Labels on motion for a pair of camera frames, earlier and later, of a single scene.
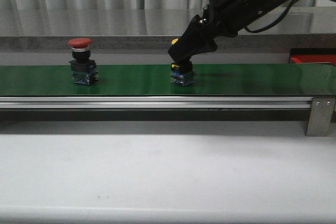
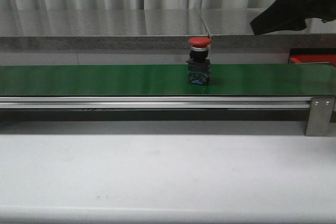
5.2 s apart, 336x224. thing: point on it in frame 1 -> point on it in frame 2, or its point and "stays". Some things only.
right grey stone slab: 305,28 stays
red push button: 83,69 -> 199,67
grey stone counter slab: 109,29 stays
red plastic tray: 314,59 stays
